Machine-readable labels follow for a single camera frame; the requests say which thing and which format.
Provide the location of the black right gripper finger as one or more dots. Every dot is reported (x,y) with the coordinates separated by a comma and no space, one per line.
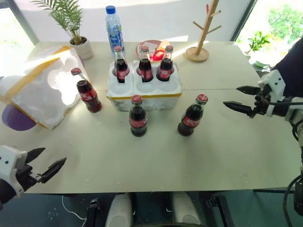
(239,107)
(248,90)

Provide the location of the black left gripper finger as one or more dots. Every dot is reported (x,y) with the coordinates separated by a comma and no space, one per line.
(53,169)
(34,154)

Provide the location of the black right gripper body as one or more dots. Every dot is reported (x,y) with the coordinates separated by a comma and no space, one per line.
(262,100)

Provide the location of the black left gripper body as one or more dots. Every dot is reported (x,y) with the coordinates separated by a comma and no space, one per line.
(24,176)

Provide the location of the glass cola bottle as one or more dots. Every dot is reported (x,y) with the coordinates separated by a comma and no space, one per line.
(121,67)
(165,67)
(88,94)
(191,118)
(138,118)
(145,66)

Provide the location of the white foam lid yellow tape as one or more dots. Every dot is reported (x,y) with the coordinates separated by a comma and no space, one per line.
(30,89)

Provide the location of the white foam bottle crate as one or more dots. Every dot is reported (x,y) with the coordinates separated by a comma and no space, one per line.
(144,98)

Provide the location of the green bowl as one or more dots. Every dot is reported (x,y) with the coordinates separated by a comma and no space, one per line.
(260,63)

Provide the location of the purple round plate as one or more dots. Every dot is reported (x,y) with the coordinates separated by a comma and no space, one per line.
(16,121)

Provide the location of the small green leafy plant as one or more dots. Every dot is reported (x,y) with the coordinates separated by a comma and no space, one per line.
(258,43)

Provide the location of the dark clothed bystander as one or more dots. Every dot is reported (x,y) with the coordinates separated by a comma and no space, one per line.
(292,61)

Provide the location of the wooden mug tree stand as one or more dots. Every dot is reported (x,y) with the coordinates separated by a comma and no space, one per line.
(201,42)

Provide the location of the white rounded robot leg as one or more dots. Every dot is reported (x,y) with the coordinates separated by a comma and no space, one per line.
(118,210)
(185,210)

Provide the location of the red toy food piece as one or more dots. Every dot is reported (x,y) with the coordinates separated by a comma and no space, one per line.
(158,55)

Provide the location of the red round plate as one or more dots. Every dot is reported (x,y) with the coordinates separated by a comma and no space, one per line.
(152,43)

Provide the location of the potted palm in white pot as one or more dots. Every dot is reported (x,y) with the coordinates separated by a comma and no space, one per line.
(81,48)

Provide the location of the blue-capped plastic water bottle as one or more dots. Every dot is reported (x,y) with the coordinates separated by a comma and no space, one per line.
(115,30)

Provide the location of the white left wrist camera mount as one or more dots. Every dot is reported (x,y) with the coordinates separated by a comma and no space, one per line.
(8,163)

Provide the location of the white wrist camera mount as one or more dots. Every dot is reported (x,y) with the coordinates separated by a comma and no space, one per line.
(8,163)
(273,81)

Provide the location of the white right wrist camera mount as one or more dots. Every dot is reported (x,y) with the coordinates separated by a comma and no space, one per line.
(273,81)

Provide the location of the black table leg bracket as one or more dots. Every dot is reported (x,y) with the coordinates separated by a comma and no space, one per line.
(216,204)
(94,209)

